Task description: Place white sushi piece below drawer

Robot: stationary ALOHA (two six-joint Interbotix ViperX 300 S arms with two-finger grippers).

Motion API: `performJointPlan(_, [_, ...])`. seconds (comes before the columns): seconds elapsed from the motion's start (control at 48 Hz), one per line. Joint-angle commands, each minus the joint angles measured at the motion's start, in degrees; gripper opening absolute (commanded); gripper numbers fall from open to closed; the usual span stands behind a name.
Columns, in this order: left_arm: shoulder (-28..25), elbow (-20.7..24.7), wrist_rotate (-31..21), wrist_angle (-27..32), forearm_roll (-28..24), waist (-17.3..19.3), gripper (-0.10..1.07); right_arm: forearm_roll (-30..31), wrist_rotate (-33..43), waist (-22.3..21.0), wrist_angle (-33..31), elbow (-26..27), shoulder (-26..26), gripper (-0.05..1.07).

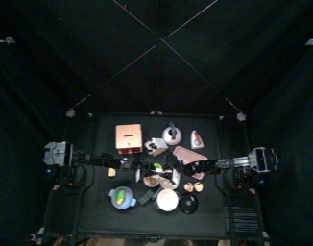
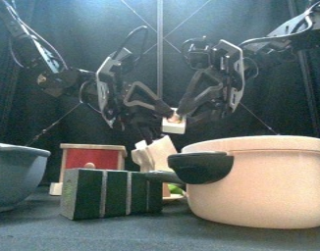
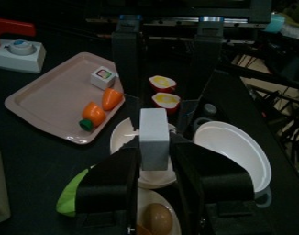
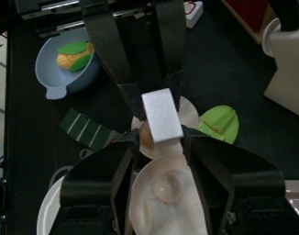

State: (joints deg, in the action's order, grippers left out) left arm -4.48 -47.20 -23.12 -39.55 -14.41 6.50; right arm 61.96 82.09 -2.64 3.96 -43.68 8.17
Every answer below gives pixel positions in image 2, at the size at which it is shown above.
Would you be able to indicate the gray plastic bowl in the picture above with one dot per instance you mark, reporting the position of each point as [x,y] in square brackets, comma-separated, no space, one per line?
[12,174]

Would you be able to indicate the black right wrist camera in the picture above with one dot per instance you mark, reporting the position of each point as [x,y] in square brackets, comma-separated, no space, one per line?
[197,55]

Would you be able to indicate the small tan plate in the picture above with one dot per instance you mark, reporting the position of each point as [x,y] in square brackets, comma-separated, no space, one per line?
[174,197]

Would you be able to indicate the gray metal frame pole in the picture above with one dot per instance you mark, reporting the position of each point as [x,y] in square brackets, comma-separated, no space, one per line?
[159,45]

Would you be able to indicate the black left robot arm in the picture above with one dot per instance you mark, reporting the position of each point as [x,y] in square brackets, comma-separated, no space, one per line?
[28,44]

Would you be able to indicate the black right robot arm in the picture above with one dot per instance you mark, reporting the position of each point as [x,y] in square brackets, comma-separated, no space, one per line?
[293,31]

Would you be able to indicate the white folded toy piece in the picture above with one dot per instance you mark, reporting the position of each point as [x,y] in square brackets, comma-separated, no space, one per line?
[154,153]

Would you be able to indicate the dark green striped block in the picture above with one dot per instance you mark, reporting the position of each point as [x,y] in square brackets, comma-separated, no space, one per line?
[106,193]

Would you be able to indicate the white sushi piece toy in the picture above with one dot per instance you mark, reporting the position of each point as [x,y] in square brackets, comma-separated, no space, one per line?
[173,126]

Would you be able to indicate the green toy vegetable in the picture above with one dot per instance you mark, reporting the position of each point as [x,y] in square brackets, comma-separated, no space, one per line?
[175,189]

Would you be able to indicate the red wooden drawer box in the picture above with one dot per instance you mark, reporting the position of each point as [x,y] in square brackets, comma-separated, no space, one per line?
[94,159]

